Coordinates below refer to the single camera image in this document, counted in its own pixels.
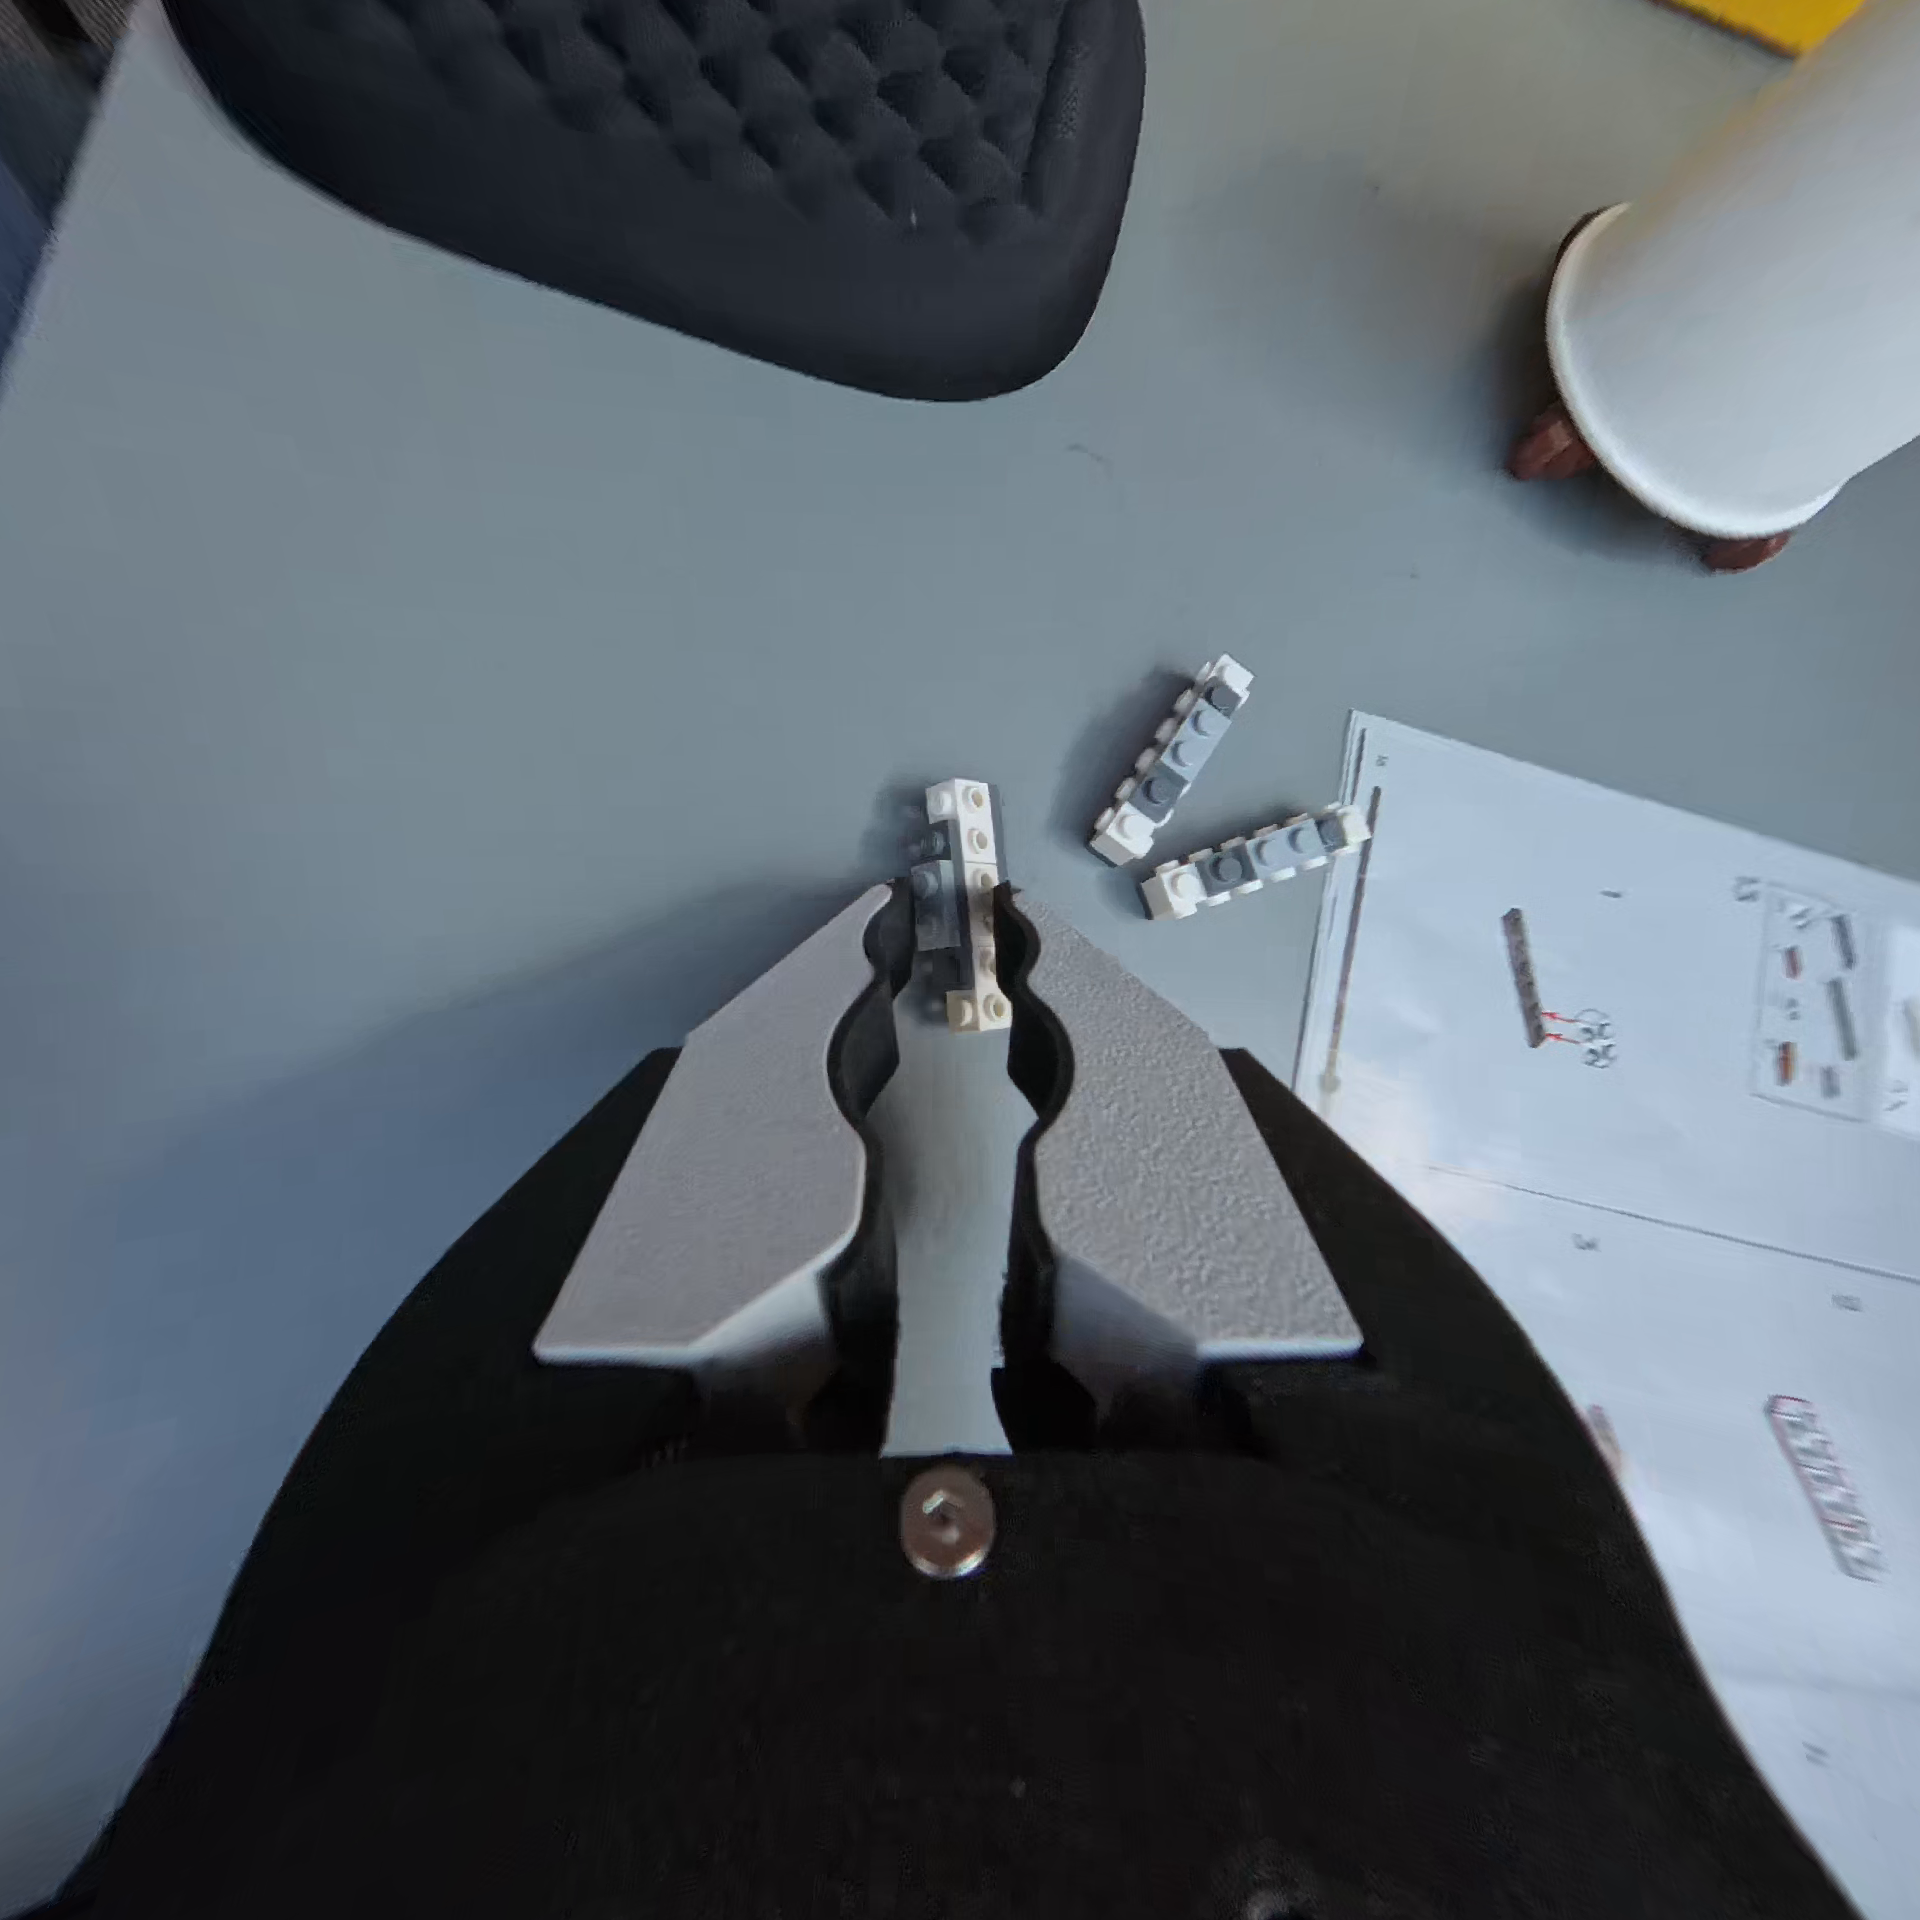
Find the white paper cup green band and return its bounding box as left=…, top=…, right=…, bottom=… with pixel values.
left=1543, top=0, right=1920, bottom=540

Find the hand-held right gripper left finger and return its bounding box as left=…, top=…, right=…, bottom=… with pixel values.
left=531, top=882, right=904, bottom=1444

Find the white and grey lego assembly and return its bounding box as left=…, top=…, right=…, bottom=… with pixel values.
left=1087, top=651, right=1259, bottom=868
left=1139, top=800, right=1376, bottom=924
left=895, top=774, right=1017, bottom=1038

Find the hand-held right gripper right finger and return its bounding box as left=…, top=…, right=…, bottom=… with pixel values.
left=996, top=890, right=1366, bottom=1430

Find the black mesh wrist rest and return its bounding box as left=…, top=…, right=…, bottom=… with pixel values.
left=159, top=0, right=1152, bottom=404

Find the yellow plastic bin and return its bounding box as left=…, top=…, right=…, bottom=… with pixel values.
left=1654, top=0, right=1872, bottom=59

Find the lego instruction booklet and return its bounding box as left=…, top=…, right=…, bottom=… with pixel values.
left=1292, top=709, right=1920, bottom=1920

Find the brown lego assembly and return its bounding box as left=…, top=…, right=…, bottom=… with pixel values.
left=1503, top=394, right=1796, bottom=576

